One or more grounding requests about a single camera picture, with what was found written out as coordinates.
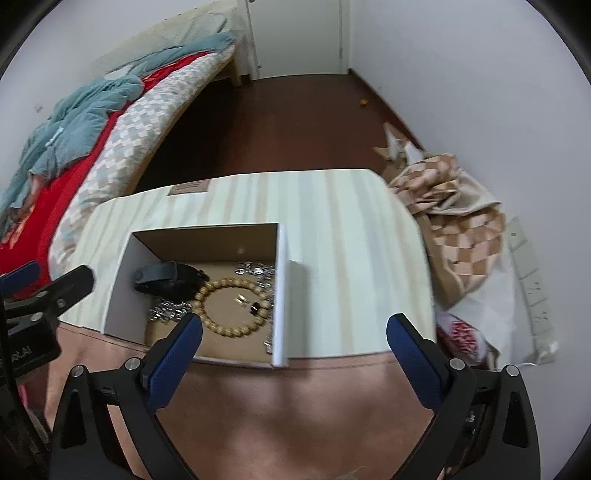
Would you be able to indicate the cardboard box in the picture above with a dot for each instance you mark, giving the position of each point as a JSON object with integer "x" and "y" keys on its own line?
{"x": 286, "y": 318}

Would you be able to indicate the black fitness band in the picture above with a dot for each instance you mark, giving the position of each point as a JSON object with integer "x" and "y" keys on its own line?
{"x": 161, "y": 277}

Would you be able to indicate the brown checkered cloth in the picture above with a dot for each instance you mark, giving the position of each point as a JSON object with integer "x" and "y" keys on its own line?
{"x": 457, "y": 221}

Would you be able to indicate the pink and striped table cloth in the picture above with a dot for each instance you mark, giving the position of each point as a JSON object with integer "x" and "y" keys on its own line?
{"x": 351, "y": 258}

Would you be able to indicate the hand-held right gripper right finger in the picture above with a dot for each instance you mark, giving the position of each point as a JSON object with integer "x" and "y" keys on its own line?
{"x": 415, "y": 364}

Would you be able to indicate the bed with red blanket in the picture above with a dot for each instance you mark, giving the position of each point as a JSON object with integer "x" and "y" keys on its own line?
{"x": 60, "y": 194}

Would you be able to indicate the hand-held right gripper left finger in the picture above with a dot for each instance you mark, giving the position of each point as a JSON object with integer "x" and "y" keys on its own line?
{"x": 175, "y": 364}

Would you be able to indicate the white door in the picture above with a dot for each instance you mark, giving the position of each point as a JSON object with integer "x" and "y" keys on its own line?
{"x": 295, "y": 32}

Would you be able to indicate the white power strip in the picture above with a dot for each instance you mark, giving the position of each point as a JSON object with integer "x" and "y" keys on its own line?
{"x": 531, "y": 286}

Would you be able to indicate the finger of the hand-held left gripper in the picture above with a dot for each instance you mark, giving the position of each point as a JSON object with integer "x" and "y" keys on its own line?
{"x": 21, "y": 277}
{"x": 60, "y": 290}

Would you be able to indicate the red printed plastic bag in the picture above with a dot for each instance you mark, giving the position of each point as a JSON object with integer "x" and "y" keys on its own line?
{"x": 461, "y": 334}

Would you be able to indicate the checkered bed sheet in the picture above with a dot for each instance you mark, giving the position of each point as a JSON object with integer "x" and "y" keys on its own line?
{"x": 138, "y": 134}

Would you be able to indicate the blue-grey quilt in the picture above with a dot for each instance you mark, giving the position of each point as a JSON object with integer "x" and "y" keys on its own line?
{"x": 87, "y": 115}

